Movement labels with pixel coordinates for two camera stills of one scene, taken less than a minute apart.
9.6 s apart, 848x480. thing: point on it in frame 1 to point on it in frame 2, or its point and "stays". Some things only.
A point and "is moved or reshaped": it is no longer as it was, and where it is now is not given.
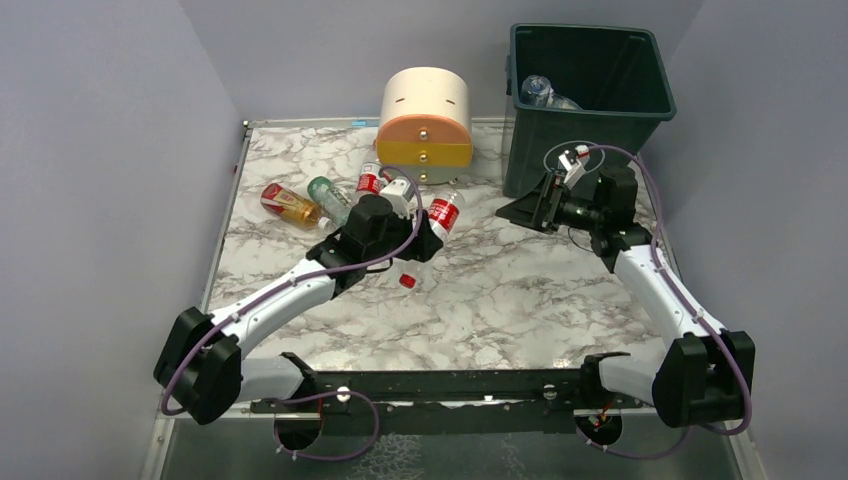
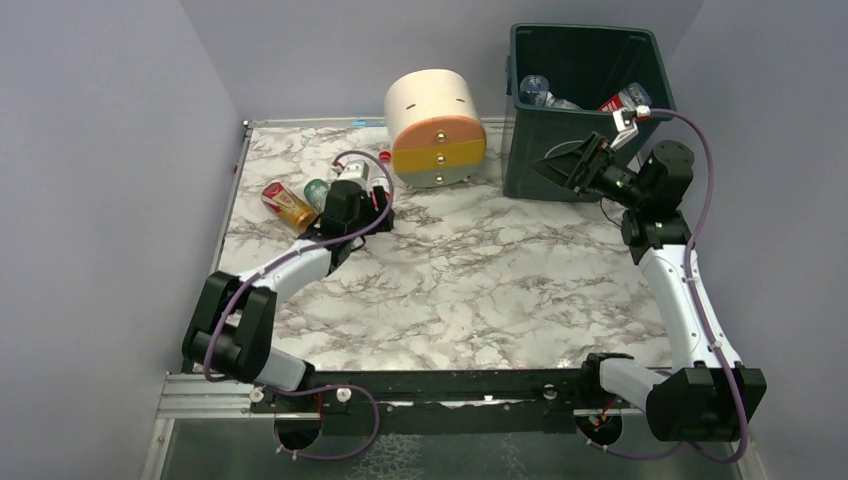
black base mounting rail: [446, 402] stays
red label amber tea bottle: [295, 210] stays
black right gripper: [542, 201] to [591, 168]
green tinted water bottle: [331, 202] stays
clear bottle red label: [369, 182] to [385, 158]
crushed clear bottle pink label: [536, 90] stays
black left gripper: [427, 237] to [374, 201]
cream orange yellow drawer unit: [425, 127] is moved or reshaped
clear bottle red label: [444, 207] to [633, 96]
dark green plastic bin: [617, 74] stays
